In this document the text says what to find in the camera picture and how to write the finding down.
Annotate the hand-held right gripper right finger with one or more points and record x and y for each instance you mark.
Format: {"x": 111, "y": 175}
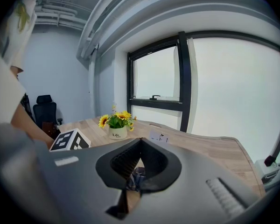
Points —
{"x": 189, "y": 195}

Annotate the person's left forearm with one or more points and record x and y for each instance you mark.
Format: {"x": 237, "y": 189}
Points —
{"x": 30, "y": 125}

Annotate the brown bag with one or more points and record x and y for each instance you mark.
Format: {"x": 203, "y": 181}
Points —
{"x": 49, "y": 128}

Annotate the white ceiling pipes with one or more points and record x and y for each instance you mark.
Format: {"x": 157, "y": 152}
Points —
{"x": 58, "y": 14}

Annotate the black office chair with headrest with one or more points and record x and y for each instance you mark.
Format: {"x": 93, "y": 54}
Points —
{"x": 45, "y": 111}

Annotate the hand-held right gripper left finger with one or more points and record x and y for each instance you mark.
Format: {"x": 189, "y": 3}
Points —
{"x": 72, "y": 183}

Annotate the sunflower plant in white pot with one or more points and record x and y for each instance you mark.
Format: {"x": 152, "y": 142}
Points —
{"x": 117, "y": 133}

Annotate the small yellow white bottle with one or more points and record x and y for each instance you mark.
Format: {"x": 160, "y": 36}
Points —
{"x": 114, "y": 107}

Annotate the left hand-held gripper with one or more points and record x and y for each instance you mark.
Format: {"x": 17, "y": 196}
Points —
{"x": 70, "y": 141}

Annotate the small black device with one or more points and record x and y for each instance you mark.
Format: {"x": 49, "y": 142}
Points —
{"x": 269, "y": 160}

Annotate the white printed shirt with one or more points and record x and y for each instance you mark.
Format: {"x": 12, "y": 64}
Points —
{"x": 4, "y": 90}

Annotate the white box device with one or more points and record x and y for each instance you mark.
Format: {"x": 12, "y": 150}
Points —
{"x": 264, "y": 170}

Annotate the wooden table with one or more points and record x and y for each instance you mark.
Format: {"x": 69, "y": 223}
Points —
{"x": 200, "y": 148}

